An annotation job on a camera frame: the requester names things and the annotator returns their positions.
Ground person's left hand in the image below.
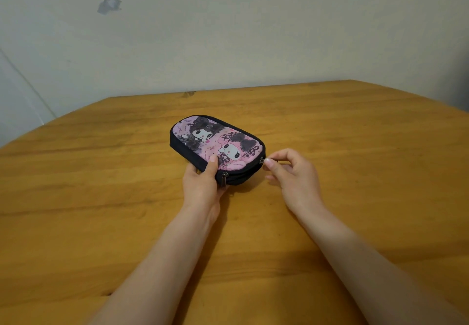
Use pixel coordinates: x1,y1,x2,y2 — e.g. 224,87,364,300
182,154,230,218

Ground person's right hand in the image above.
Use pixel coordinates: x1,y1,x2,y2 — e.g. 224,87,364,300
264,148,324,216

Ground pink cartoon print pencil case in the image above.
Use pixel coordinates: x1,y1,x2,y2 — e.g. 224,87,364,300
169,115,266,189

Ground person's left forearm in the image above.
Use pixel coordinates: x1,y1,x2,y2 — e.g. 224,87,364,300
87,204,220,325

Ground person's right forearm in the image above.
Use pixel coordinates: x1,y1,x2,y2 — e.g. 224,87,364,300
295,204,469,325

